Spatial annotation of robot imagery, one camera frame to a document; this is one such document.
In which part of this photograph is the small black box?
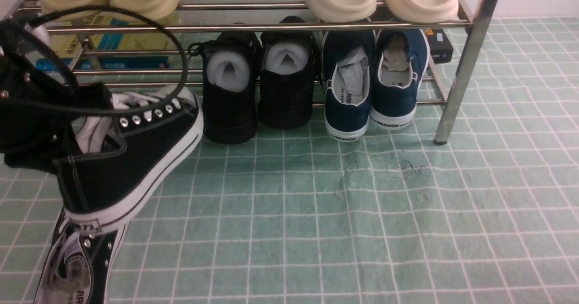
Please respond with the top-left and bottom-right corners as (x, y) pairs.
(424, 28), (454, 64)

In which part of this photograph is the black shoe right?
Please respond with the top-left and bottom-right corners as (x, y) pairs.
(258, 31), (320, 129)

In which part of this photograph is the navy slip-on shoe right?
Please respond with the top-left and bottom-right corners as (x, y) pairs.
(369, 28), (430, 129)

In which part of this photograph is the black cable loop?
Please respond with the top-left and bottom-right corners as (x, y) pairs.
(0, 5), (189, 116)

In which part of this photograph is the navy slip-on shoe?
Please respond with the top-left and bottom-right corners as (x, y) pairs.
(369, 28), (430, 129)
(321, 30), (376, 143)

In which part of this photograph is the black canvas sneaker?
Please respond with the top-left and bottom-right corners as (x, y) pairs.
(33, 209), (128, 304)
(54, 84), (204, 235)

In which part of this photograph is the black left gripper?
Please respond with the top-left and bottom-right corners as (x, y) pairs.
(1, 21), (114, 174)

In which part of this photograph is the yellow and blue book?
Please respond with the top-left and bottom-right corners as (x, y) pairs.
(50, 32), (179, 70)

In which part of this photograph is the black shoe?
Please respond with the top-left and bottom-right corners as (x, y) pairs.
(187, 31), (263, 145)
(258, 31), (320, 129)

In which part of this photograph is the navy slip-on shoe left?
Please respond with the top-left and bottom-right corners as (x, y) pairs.
(321, 30), (376, 143)

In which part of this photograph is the black shoe left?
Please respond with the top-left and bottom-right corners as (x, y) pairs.
(187, 31), (263, 145)

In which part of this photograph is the metal shoe rack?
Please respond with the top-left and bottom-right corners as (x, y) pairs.
(7, 0), (498, 145)

